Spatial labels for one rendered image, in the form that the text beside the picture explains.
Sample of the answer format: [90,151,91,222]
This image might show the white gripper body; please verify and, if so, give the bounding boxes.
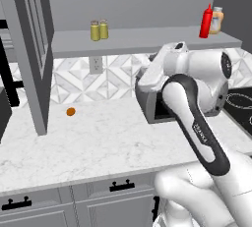
[136,44,175,93]

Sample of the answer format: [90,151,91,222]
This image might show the grey cupboard door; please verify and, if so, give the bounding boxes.
[84,194,157,227]
[0,208,79,227]

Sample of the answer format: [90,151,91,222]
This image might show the grey drawer front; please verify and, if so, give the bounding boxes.
[0,186,73,215]
[71,171,158,204]

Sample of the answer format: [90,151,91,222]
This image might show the white wall outlet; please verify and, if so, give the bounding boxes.
[89,56,104,75]

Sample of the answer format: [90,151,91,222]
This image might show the beige condiment bottle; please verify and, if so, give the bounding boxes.
[209,6,225,35]

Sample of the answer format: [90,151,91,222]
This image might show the black frame rack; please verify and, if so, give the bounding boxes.
[0,19,25,108]

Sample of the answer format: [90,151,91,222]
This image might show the black drawer handle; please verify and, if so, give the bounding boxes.
[1,196,33,211]
[108,178,136,193]

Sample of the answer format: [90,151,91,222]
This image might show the black cupboard door handle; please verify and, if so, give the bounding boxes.
[152,196,160,222]

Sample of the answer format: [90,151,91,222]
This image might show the grey toaster oven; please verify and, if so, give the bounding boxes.
[134,79,228,125]

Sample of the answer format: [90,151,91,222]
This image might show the dark grey cabinet door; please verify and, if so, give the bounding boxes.
[212,0,252,54]

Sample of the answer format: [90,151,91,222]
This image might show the yellow-green shaker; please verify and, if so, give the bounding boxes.
[98,18,110,40]
[90,20,101,42]

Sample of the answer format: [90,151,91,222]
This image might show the small orange round object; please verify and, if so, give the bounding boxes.
[66,106,77,118]

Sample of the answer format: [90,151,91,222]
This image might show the black hob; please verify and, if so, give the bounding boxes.
[222,85,252,138]

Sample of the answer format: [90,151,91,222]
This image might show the red condiment bottle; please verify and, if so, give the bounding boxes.
[198,3,214,39]

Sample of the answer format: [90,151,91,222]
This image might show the grey cabinet shelf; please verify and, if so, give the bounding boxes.
[51,25,243,59]

